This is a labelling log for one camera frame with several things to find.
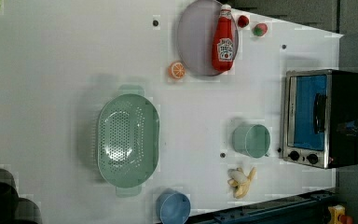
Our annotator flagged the yellow red emergency button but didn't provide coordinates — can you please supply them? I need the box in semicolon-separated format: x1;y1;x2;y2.
328;204;353;224

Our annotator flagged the green mug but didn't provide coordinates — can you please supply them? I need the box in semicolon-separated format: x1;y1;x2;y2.
232;123;270;159

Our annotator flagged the peeled banana toy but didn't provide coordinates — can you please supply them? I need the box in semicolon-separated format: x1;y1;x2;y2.
227;167;256;199

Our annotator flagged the pink strawberry toy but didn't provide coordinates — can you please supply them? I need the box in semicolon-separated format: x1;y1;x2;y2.
253;23;268;36

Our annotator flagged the red ketchup bottle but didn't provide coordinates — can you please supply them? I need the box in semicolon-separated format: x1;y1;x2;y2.
212;5;234;72

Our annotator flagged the dark red strawberry toy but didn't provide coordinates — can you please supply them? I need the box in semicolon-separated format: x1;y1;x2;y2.
237;15;249;28

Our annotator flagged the grey round plate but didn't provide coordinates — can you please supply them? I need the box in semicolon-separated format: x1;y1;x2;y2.
176;0;239;77

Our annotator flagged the orange slice toy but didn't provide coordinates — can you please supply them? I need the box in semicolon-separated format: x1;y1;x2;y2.
168;62;186;79

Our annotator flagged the blue cup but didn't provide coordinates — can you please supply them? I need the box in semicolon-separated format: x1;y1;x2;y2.
156;189;191;224

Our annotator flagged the green oval colander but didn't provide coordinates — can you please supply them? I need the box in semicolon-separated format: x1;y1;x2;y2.
97;84;159;198

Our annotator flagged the dark blue table frame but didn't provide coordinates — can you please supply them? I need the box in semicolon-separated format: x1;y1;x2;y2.
186;190;337;224

